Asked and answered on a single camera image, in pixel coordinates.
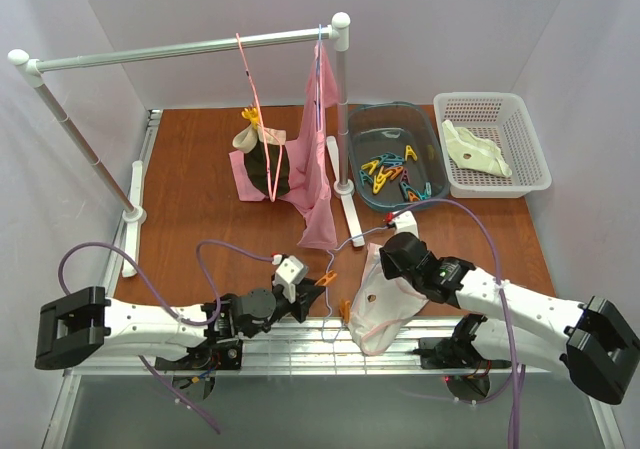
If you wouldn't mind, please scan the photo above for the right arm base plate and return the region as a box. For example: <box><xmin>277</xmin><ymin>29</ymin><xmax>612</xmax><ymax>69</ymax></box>
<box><xmin>411</xmin><ymin>337</ymin><xmax>511</xmax><ymax>370</ymax></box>

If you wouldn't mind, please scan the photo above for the teal clothespin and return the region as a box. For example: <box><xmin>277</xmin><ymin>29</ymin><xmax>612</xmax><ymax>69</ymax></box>
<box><xmin>420</xmin><ymin>182</ymin><xmax>432</xmax><ymax>200</ymax></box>
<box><xmin>359</xmin><ymin>170</ymin><xmax>374</xmax><ymax>186</ymax></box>

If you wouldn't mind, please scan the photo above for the blue wire hanger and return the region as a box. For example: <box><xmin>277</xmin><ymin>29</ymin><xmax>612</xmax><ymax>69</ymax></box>
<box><xmin>298</xmin><ymin>211</ymin><xmax>405</xmax><ymax>343</ymax></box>

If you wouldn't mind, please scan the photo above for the white plastic basket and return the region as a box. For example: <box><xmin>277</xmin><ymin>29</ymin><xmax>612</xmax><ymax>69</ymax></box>
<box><xmin>433</xmin><ymin>92</ymin><xmax>552</xmax><ymax>198</ymax></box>

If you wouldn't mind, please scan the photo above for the clothes rack with white feet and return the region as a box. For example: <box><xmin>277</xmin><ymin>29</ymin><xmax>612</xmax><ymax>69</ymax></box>
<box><xmin>7</xmin><ymin>12</ymin><xmax>365</xmax><ymax>277</ymax></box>

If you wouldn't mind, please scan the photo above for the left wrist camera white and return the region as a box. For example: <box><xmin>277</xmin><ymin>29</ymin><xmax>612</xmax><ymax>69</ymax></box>
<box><xmin>272</xmin><ymin>255</ymin><xmax>309</xmax><ymax>302</ymax></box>

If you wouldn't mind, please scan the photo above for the purple cable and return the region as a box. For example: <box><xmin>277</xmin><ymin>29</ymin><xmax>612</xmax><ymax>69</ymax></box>
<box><xmin>387</xmin><ymin>198</ymin><xmax>526</xmax><ymax>449</ymax></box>
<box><xmin>58</xmin><ymin>239</ymin><xmax>281</xmax><ymax>435</ymax></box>

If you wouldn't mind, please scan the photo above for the blue hanger with pink garment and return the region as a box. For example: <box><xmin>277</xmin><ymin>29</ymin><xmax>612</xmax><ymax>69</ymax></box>
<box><xmin>314</xmin><ymin>25</ymin><xmax>324</xmax><ymax>136</ymax></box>

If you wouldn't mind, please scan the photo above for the aluminium rail frame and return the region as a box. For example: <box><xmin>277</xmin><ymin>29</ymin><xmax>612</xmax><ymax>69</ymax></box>
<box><xmin>42</xmin><ymin>108</ymin><xmax>626</xmax><ymax>449</ymax></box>

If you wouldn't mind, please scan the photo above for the teal transparent plastic bin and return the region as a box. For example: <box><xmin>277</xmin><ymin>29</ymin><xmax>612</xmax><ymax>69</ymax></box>
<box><xmin>348</xmin><ymin>102</ymin><xmax>449</xmax><ymax>212</ymax></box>

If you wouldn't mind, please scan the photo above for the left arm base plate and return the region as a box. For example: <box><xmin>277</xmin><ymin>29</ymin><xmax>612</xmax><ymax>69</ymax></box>
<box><xmin>154</xmin><ymin>339</ymin><xmax>243</xmax><ymax>371</ymax></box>

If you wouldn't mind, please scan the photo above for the light blue clothespin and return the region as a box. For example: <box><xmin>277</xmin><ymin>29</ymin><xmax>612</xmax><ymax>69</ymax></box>
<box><xmin>377</xmin><ymin>152</ymin><xmax>405</xmax><ymax>167</ymax></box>

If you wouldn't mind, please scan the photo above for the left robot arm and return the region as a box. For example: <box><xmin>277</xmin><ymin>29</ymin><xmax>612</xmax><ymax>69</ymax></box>
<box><xmin>35</xmin><ymin>278</ymin><xmax>325</xmax><ymax>371</ymax></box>

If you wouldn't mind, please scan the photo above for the yellow clothespin on hanger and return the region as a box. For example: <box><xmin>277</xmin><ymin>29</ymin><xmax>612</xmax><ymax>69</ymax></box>
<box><xmin>241</xmin><ymin>105</ymin><xmax>260</xmax><ymax>126</ymax></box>

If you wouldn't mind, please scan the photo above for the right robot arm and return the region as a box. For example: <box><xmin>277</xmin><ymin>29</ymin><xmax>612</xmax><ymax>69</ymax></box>
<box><xmin>380</xmin><ymin>233</ymin><xmax>639</xmax><ymax>405</ymax></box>

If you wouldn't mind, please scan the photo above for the pink garment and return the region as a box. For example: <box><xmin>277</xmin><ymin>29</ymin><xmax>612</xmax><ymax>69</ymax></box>
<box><xmin>286</xmin><ymin>44</ymin><xmax>338</xmax><ymax>250</ymax></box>

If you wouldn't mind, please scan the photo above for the yellow clothespin centre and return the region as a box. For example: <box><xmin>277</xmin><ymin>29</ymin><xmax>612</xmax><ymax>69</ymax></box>
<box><xmin>372</xmin><ymin>167</ymin><xmax>393</xmax><ymax>194</ymax></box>

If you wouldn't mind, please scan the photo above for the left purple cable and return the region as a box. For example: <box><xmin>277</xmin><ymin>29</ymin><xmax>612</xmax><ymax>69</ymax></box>
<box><xmin>58</xmin><ymin>239</ymin><xmax>281</xmax><ymax>435</ymax></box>

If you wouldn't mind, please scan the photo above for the magenta clothespin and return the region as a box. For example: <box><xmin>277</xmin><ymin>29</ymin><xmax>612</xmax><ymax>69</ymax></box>
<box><xmin>400</xmin><ymin>169</ymin><xmax>410</xmax><ymax>185</ymax></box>

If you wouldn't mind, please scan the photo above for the dark green beige underwear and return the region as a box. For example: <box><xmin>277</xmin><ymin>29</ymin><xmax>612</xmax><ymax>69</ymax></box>
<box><xmin>229</xmin><ymin>125</ymin><xmax>290</xmax><ymax>202</ymax></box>

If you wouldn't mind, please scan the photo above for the cream underwear in basket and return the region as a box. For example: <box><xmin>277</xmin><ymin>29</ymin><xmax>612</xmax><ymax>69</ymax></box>
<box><xmin>442</xmin><ymin>119</ymin><xmax>513</xmax><ymax>178</ymax></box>

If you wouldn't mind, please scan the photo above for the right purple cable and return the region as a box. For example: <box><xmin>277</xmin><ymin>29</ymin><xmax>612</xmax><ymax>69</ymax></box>
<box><xmin>387</xmin><ymin>198</ymin><xmax>526</xmax><ymax>449</ymax></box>

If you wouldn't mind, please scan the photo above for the teal clothespin right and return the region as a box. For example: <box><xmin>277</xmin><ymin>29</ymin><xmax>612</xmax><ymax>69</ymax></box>
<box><xmin>420</xmin><ymin>182</ymin><xmax>432</xmax><ymax>200</ymax></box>

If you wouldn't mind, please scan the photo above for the pink wire hanger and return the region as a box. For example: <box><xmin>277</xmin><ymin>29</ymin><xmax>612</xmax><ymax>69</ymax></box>
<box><xmin>235</xmin><ymin>33</ymin><xmax>285</xmax><ymax>202</ymax></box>

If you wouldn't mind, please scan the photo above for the white pink-trimmed underwear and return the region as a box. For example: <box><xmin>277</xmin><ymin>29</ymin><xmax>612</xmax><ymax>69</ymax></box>
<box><xmin>347</xmin><ymin>243</ymin><xmax>429</xmax><ymax>356</ymax></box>

